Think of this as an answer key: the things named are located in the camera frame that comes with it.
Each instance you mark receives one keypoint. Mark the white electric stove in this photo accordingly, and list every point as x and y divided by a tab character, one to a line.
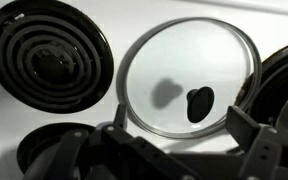
124	20

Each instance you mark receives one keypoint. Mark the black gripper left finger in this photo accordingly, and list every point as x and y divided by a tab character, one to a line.
134	150

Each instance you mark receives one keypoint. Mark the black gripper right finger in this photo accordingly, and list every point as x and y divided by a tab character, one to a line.
260	150

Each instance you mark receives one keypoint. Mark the black pot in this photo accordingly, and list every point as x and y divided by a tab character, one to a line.
40	143

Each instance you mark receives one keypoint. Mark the exposed black coil burner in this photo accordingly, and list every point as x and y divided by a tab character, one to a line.
50	56

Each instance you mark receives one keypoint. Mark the black burner under small pan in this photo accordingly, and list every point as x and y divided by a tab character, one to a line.
267	63

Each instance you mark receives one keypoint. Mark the glass lid with black knob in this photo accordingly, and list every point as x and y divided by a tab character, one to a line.
190	66

